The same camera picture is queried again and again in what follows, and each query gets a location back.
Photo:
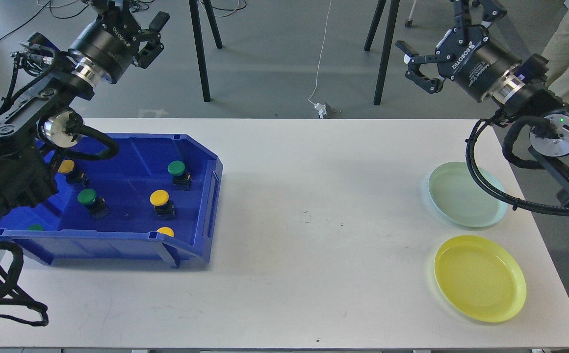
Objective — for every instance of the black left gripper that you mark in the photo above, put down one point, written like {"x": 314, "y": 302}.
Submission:
{"x": 114, "y": 41}

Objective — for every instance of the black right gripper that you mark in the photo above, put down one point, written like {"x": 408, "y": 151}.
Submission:
{"x": 480, "y": 61}

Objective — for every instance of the yellow button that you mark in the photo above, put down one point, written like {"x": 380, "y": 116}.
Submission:
{"x": 74, "y": 176}
{"x": 163, "y": 206}

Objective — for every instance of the green button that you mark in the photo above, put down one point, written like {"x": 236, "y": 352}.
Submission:
{"x": 94, "y": 203}
{"x": 181, "y": 178}

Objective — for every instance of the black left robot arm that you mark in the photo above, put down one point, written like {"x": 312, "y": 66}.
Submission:
{"x": 39, "y": 129}

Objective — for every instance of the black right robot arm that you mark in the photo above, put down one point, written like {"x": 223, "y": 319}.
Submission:
{"x": 538, "y": 120}

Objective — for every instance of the light green plate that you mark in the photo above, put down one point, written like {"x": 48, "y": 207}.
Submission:
{"x": 455, "y": 195}

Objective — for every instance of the yellow button front edge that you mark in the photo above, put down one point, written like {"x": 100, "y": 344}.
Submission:
{"x": 166, "y": 231}

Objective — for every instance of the green button front corner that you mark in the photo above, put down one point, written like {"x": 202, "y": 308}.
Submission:
{"x": 36, "y": 227}

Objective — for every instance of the yellow plate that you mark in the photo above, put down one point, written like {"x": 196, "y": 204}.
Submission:
{"x": 480, "y": 279}

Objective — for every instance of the black left tripod legs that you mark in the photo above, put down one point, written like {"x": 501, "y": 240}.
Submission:
{"x": 198, "y": 40}

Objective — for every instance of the black tripod legs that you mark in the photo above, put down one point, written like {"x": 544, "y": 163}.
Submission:
{"x": 393, "y": 10}
{"x": 198, "y": 40}

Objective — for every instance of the white chair legs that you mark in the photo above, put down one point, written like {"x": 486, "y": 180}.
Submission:
{"x": 409, "y": 21}

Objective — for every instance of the black right tripod legs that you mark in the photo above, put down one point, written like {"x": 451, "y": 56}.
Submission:
{"x": 393, "y": 10}

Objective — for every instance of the blue plastic bin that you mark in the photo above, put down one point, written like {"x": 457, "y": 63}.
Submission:
{"x": 129, "y": 231}

